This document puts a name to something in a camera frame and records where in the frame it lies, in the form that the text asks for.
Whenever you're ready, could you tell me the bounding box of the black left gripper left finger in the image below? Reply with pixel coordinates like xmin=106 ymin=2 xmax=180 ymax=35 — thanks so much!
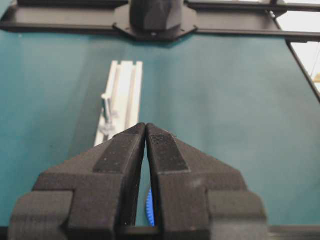
xmin=8 ymin=123 xmax=146 ymax=240

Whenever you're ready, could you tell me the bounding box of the large blue plastic gear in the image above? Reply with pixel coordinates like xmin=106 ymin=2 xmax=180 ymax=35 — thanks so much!
xmin=144 ymin=187 xmax=156 ymax=227

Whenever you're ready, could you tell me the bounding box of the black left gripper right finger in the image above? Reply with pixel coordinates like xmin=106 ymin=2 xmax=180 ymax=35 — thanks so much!
xmin=146 ymin=123 xmax=267 ymax=240

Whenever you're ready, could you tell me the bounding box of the silver shaft bracket on rail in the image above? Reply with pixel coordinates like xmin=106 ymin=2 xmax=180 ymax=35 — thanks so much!
xmin=99 ymin=93 xmax=117 ymax=139

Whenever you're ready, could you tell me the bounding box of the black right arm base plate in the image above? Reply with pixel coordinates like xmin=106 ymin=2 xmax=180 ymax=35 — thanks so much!
xmin=113 ymin=4 xmax=198 ymax=42

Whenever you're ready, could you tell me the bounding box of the silver aluminium extrusion rail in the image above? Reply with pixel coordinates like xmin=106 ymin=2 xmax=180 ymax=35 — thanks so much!
xmin=94 ymin=60 xmax=143 ymax=146

